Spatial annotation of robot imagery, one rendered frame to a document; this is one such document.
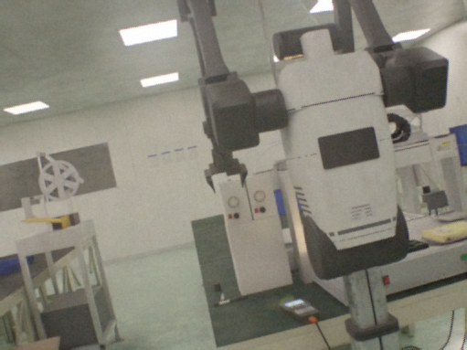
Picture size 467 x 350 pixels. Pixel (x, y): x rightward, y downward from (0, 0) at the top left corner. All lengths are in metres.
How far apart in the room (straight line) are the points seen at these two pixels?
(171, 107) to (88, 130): 1.53
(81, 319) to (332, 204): 3.03
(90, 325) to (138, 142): 5.55
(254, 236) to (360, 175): 1.03
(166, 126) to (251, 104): 7.99
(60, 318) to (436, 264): 2.87
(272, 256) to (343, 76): 1.13
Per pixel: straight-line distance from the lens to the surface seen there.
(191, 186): 8.97
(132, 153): 9.01
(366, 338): 1.20
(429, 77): 1.16
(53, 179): 4.23
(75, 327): 3.93
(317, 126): 1.07
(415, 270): 1.75
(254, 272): 2.08
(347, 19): 1.62
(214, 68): 1.28
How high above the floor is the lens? 1.29
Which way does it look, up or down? 2 degrees down
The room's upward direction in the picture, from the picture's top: 12 degrees counter-clockwise
